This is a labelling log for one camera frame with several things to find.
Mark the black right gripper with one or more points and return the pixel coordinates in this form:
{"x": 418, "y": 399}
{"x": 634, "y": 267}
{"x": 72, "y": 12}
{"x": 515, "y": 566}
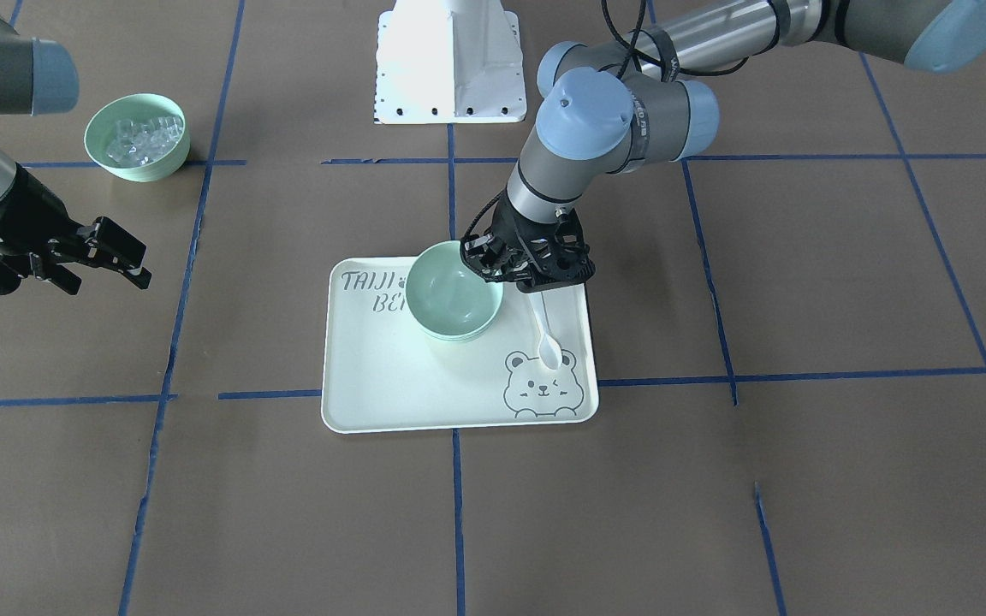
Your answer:
{"x": 25, "y": 217}

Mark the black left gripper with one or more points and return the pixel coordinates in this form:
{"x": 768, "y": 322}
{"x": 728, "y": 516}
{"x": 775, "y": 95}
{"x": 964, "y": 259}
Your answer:
{"x": 512, "y": 228}

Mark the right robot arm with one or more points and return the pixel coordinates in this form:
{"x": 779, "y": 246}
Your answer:
{"x": 37, "y": 77}

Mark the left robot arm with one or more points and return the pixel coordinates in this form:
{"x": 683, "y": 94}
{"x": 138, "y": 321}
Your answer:
{"x": 639, "y": 99}

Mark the green bowl on tray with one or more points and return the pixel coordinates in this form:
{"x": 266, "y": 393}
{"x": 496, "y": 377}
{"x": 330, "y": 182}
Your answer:
{"x": 456, "y": 339}

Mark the white plastic spoon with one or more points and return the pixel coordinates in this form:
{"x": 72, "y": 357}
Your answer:
{"x": 548, "y": 347}

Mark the green bowl with ice cubes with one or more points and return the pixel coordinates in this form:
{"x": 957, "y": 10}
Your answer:
{"x": 142, "y": 137}

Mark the pale green bear tray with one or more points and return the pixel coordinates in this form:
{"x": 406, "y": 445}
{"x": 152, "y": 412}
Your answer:
{"x": 383, "y": 372}

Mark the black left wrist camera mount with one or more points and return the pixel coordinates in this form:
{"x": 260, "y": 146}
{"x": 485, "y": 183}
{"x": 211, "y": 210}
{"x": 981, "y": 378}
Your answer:
{"x": 572, "y": 263}

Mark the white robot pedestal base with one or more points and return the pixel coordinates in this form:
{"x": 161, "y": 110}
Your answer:
{"x": 449, "y": 61}

